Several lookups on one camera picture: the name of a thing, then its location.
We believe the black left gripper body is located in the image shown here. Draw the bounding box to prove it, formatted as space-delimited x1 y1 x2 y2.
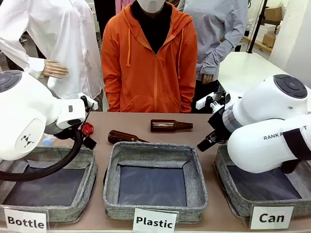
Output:
67 118 86 141

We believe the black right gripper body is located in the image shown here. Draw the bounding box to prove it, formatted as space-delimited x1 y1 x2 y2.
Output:
207 106 230 144

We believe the brown glass bottle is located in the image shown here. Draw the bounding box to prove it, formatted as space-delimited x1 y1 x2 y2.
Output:
150 118 194 133
107 130 150 144

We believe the grey fabric basket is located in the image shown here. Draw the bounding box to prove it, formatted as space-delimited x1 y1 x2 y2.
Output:
103 141 209 223
213 144 311 220
0 145 98 224

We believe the white Can label card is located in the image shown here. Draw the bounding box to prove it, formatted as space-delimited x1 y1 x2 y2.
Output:
249 205 295 231

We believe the grey-blue-shirt mannequin's hand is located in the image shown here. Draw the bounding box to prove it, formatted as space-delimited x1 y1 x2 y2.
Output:
201 73 215 85

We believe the white-shirt mannequin's hand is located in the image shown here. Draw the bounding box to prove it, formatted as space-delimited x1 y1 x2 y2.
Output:
43 59 69 79

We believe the white table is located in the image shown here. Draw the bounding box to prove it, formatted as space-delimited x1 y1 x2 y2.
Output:
217 51 292 98

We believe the person in orange hoodie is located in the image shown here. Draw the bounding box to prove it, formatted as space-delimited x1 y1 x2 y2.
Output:
101 0 199 114

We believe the mannequin in white shirt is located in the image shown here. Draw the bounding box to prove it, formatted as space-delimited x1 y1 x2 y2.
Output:
0 0 104 112

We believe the mannequin in grey-blue shirt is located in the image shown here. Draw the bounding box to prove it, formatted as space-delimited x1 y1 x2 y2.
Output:
178 0 248 115

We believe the white Plastic label card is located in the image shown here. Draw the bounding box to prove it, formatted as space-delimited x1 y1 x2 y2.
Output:
133 208 178 233

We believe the cardboard box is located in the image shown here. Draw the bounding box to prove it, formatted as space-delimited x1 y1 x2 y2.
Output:
264 6 282 22
262 33 277 48

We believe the white Bottle label card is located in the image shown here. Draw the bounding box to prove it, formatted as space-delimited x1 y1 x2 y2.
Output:
2 207 49 233

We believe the pink garment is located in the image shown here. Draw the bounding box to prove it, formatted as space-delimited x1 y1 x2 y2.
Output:
115 0 132 15

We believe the white face mask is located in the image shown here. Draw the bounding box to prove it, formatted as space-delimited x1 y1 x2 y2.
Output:
136 0 168 13

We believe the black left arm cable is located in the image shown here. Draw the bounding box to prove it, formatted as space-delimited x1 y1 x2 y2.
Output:
0 126 85 182

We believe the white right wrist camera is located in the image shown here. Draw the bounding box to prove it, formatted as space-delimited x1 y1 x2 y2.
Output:
195 92 216 109

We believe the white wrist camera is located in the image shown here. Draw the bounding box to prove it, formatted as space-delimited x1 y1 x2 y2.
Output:
195 92 216 109
78 93 98 111

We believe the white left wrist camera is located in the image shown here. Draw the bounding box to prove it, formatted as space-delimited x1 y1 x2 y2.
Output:
78 93 98 111

